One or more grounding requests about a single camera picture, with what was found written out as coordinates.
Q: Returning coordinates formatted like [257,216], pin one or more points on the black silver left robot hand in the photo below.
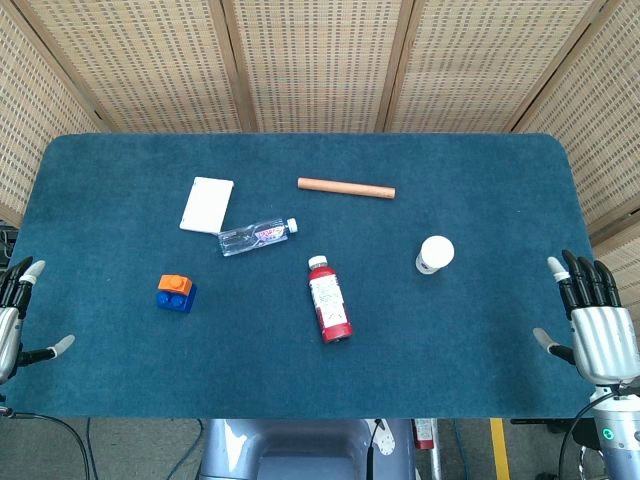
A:
[9,325]

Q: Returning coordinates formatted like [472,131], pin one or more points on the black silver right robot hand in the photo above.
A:
[600,340]

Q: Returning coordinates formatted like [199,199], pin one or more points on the blue and orange toy block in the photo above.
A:
[175,301]

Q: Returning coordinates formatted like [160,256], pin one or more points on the orange and blue plastic toy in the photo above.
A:
[175,284]

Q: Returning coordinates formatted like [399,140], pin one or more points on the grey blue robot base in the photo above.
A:
[300,445]

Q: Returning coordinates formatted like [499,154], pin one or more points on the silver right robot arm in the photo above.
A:
[617,440]

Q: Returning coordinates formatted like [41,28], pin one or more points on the white floral paper cup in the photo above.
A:
[436,252]

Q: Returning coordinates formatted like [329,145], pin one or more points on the woven bamboo screen panel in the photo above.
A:
[150,65]
[30,125]
[500,65]
[600,150]
[320,65]

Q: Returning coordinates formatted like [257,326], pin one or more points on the white flat box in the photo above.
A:
[206,205]

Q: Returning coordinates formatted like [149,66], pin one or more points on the clear plastic water bottle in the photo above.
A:
[250,238]

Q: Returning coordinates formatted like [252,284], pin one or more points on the red juice bottle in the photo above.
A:
[329,305]

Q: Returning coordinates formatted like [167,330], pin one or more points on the blue table cloth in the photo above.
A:
[300,370]

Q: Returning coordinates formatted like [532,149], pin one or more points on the wooden round stick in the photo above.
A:
[345,188]

